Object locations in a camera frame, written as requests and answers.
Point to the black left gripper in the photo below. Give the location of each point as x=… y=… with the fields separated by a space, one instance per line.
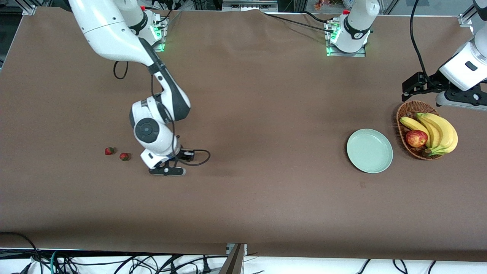
x=433 y=82

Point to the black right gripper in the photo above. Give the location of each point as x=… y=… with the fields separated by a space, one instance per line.
x=181 y=153

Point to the red strawberry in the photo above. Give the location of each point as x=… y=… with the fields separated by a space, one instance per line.
x=123 y=156
x=109 y=151

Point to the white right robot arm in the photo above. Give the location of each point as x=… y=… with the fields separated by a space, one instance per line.
x=110 y=34

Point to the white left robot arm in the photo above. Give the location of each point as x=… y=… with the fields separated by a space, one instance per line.
x=462 y=68

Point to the pale green plate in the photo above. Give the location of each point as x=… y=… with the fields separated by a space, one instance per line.
x=369 y=150

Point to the brown wicker basket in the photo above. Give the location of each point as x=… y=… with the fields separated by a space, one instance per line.
x=409 y=112

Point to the red apple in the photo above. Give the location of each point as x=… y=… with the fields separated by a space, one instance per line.
x=416 y=138

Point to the yellow banana bunch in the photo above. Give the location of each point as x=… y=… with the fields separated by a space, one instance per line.
x=443 y=133

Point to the brown table cover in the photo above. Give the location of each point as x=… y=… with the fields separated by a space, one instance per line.
x=243 y=205

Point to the colourful toy pile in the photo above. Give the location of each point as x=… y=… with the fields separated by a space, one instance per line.
x=321 y=4

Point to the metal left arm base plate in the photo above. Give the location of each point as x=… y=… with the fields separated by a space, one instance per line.
x=361 y=54

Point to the aluminium frame profile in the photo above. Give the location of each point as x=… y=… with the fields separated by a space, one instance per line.
x=466 y=17

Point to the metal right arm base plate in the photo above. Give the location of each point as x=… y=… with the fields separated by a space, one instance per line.
x=159 y=47

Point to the metal table post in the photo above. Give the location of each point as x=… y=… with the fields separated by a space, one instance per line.
x=234 y=260

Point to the metal rack frame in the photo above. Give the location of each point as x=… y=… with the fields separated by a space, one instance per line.
x=249 y=5

